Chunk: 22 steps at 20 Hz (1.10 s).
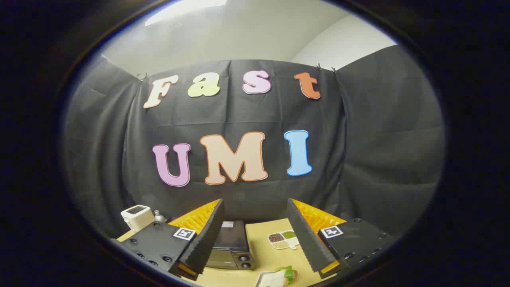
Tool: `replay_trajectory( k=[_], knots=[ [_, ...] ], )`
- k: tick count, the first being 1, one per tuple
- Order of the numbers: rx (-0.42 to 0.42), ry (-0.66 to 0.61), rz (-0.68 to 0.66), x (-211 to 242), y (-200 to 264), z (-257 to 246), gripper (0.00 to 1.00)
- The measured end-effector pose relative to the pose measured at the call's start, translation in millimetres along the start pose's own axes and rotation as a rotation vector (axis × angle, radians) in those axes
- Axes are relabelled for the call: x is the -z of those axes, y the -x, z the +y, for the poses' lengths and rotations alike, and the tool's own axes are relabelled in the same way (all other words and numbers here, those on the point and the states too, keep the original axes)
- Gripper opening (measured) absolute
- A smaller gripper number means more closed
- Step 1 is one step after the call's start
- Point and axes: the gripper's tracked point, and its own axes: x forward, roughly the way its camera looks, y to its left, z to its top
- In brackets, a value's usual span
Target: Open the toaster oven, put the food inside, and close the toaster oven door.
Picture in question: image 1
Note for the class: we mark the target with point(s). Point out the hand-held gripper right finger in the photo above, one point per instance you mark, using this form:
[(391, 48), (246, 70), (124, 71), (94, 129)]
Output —
[(305, 235)]

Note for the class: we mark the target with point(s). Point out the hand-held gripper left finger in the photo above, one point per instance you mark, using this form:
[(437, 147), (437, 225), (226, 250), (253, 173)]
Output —
[(207, 239)]

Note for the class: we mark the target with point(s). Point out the black toaster oven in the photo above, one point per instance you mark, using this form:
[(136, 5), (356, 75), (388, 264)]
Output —
[(233, 239)]

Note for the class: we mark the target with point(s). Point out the lettuce sandwich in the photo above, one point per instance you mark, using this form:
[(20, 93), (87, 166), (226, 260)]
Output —
[(279, 278)]

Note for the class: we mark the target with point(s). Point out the white bread toaster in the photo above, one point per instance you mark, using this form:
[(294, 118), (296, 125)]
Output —
[(137, 217)]

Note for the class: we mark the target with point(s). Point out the white divided grain dish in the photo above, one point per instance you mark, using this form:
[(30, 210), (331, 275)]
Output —
[(283, 240)]

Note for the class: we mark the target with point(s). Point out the small silver bottle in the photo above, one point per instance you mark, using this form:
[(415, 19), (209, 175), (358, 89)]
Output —
[(159, 217)]

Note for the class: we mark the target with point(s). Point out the white ribbed oblong plate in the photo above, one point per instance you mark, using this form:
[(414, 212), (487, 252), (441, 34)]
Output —
[(259, 280)]

